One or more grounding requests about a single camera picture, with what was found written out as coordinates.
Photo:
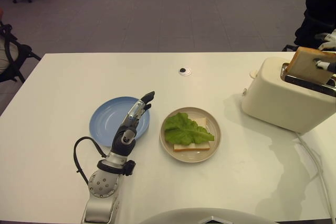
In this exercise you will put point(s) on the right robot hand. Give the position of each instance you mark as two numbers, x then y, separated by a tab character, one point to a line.
326	41

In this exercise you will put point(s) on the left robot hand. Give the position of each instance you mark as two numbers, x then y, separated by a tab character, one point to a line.
123	142

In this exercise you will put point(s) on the bread slice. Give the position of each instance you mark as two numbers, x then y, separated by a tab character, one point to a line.
200	146
302	68

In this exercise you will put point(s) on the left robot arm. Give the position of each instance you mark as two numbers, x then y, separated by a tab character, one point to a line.
103	184

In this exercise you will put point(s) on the blue plate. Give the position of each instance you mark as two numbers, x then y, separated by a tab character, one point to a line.
110	121

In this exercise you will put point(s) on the green lettuce leaf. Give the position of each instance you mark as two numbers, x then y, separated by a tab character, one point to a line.
183	130

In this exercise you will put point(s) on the cream toaster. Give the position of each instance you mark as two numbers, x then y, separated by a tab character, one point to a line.
278	103

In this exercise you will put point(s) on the beige plate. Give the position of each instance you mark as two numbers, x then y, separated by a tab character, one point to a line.
204	153

